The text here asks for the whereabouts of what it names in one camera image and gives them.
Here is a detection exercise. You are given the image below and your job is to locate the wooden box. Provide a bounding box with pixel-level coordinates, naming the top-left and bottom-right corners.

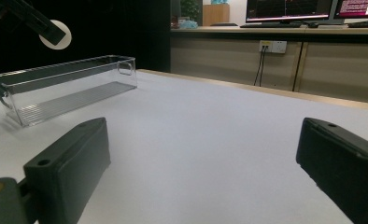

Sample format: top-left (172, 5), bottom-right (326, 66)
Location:
top-left (202, 3), bottom-right (231, 27)

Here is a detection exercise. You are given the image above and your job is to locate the wide computer monitor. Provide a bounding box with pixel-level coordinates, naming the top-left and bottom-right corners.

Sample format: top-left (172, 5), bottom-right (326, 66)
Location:
top-left (245, 0), bottom-right (334, 24)

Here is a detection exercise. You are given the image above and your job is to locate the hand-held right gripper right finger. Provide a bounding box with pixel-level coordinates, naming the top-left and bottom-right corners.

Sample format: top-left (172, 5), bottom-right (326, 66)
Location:
top-left (295, 117), bottom-right (368, 224)

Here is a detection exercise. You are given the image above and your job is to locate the black mouse pad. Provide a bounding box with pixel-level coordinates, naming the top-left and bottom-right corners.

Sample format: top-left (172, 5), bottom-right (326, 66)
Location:
top-left (209, 21), bottom-right (239, 28)

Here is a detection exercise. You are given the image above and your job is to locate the black curtain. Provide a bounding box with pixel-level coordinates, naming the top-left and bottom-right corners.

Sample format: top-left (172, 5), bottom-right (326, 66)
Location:
top-left (0, 0), bottom-right (173, 101)

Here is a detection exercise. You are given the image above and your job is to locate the white table cover board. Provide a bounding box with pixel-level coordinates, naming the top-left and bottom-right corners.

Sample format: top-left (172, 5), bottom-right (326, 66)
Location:
top-left (0, 68), bottom-right (368, 224)

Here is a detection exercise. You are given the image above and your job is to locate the black power cable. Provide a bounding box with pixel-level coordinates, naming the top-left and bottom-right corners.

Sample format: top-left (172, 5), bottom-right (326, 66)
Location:
top-left (258, 46), bottom-right (269, 88)
top-left (253, 46), bottom-right (264, 87)

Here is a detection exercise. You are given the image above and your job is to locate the wooden counter cabinet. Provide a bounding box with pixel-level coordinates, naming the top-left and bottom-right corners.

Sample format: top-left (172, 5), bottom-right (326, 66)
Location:
top-left (169, 25), bottom-right (368, 105)

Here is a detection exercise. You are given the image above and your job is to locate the white egg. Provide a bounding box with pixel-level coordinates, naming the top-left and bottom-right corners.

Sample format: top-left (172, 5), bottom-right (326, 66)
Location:
top-left (38, 19), bottom-right (73, 51)

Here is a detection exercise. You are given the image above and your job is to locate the green potted plant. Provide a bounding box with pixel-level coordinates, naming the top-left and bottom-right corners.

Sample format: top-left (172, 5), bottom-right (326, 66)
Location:
top-left (179, 0), bottom-right (203, 21)

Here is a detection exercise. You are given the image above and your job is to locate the black keyboard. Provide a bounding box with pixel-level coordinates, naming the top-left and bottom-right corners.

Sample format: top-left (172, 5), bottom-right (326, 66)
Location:
top-left (239, 21), bottom-right (304, 29)
top-left (347, 21), bottom-right (368, 29)

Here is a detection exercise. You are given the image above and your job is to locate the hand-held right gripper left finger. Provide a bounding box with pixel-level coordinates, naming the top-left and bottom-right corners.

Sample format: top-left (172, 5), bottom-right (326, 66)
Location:
top-left (22, 117), bottom-right (112, 224)

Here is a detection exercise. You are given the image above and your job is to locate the light blue fluffy object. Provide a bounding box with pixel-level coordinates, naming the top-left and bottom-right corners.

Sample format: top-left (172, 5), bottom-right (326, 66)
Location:
top-left (178, 20), bottom-right (200, 30)

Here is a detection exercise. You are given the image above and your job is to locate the clear plastic storage container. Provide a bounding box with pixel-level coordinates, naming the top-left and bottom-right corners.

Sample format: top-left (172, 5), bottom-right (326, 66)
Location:
top-left (0, 54), bottom-right (139, 128)

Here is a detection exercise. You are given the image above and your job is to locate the computer monitor pink window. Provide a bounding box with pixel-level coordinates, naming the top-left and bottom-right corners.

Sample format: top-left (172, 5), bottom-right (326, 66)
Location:
top-left (333, 0), bottom-right (368, 21)

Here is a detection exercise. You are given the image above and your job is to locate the white wall power outlet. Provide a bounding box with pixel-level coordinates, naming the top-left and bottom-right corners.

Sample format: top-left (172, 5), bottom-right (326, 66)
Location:
top-left (258, 39), bottom-right (289, 55)

